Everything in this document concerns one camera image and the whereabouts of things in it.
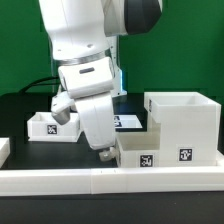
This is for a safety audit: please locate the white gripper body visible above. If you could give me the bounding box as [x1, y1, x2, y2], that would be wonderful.
[73, 91, 118, 151]

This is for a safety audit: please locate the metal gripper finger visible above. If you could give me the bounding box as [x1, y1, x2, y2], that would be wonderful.
[99, 150, 114, 162]

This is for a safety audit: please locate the white drawer box front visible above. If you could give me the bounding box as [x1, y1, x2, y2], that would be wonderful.
[114, 132, 160, 168]

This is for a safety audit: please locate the white drawer box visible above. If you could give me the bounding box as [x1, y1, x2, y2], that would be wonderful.
[27, 112, 82, 142]
[114, 132, 160, 168]

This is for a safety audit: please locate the white drawer cabinet frame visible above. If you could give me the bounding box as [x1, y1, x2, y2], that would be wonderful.
[144, 92, 221, 167]

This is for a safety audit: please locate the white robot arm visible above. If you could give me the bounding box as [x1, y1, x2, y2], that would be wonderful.
[39, 0, 163, 161]

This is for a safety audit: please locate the white drawer box rear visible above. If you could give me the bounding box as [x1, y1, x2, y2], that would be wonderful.
[27, 112, 82, 142]

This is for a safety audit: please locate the paper sheet with markers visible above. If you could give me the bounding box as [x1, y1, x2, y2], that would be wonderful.
[114, 115, 142, 129]

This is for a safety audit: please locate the white left fence piece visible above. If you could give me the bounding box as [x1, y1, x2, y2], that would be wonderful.
[0, 138, 10, 168]

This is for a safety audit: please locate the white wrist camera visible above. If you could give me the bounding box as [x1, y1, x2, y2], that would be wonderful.
[51, 91, 74, 125]

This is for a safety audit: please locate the black cable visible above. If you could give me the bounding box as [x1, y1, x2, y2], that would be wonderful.
[18, 76, 61, 94]

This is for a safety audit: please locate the white front fence rail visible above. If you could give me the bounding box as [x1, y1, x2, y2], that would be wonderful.
[0, 166, 224, 196]

